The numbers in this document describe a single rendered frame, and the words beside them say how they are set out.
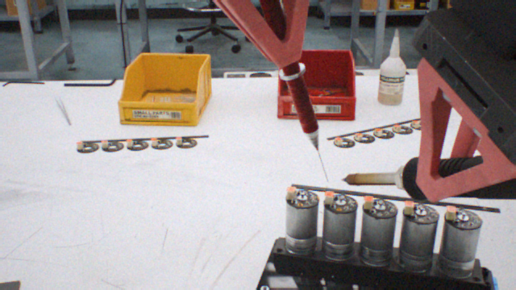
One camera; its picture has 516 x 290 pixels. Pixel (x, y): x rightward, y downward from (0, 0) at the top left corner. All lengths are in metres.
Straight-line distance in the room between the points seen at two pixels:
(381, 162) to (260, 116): 0.19
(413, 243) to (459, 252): 0.03
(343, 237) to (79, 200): 0.27
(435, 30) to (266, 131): 0.46
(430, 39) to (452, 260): 0.22
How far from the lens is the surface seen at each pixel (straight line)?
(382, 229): 0.40
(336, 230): 0.40
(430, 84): 0.26
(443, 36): 0.22
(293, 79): 0.33
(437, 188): 0.29
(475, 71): 0.22
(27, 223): 0.53
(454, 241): 0.40
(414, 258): 0.41
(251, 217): 0.50
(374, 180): 0.35
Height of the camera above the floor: 1.02
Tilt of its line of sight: 25 degrees down
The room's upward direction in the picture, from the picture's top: straight up
